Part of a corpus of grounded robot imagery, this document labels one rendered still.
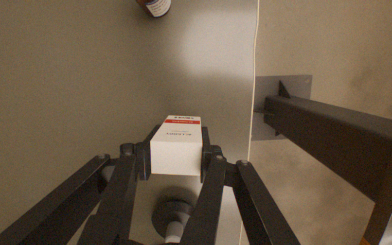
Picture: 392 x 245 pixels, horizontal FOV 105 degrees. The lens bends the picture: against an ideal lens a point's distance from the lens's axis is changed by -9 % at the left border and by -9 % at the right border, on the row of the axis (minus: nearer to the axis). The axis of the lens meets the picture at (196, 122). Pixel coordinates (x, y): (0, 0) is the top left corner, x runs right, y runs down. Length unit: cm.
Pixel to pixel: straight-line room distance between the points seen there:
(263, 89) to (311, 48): 43
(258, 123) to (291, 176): 59
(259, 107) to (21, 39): 121
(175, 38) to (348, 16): 147
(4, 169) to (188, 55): 43
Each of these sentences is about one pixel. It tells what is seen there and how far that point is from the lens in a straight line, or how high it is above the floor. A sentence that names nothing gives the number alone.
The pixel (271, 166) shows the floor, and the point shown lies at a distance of 153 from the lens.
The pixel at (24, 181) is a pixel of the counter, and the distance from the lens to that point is 48.
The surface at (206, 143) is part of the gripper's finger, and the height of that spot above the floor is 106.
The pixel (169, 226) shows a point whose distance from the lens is 33.
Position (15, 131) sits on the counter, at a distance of 43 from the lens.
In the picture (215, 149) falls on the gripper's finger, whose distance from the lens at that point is 16.
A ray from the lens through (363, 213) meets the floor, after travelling 241.
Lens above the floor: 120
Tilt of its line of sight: 74 degrees down
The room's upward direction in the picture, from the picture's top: 179 degrees counter-clockwise
